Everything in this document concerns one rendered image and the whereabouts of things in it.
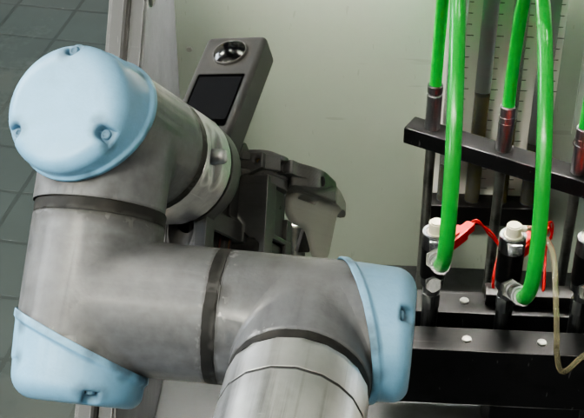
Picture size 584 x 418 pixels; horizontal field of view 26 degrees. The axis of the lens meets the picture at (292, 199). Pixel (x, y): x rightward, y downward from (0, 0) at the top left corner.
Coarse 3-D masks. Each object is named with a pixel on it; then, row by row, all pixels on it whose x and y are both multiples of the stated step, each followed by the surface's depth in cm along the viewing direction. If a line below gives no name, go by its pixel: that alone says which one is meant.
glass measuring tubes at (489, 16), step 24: (480, 0) 146; (504, 0) 145; (552, 0) 143; (480, 24) 147; (504, 24) 147; (528, 24) 147; (552, 24) 144; (480, 48) 147; (504, 48) 149; (528, 48) 149; (480, 72) 149; (504, 72) 151; (528, 72) 151; (480, 96) 151; (528, 96) 153; (480, 120) 152; (528, 120) 155; (528, 144) 155; (480, 168) 157; (432, 192) 162; (480, 192) 161; (504, 192) 159; (528, 192) 158; (432, 216) 161; (480, 216) 160; (504, 216) 160; (528, 216) 160
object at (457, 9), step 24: (456, 0) 110; (456, 24) 109; (432, 48) 142; (456, 48) 108; (432, 72) 143; (456, 72) 107; (456, 96) 107; (456, 120) 107; (456, 144) 107; (456, 168) 107; (456, 192) 108; (456, 216) 109
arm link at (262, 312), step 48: (240, 288) 67; (288, 288) 66; (336, 288) 66; (384, 288) 66; (240, 336) 66; (288, 336) 63; (336, 336) 64; (384, 336) 65; (240, 384) 61; (288, 384) 60; (336, 384) 61; (384, 384) 66
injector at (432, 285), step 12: (432, 240) 131; (420, 264) 135; (420, 276) 136; (432, 276) 134; (444, 276) 135; (432, 288) 132; (432, 300) 136; (432, 312) 137; (420, 324) 140; (432, 324) 138
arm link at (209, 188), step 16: (208, 128) 77; (208, 144) 76; (224, 144) 79; (208, 160) 76; (224, 160) 77; (208, 176) 77; (224, 176) 79; (192, 192) 76; (208, 192) 78; (176, 208) 77; (192, 208) 78; (208, 208) 79
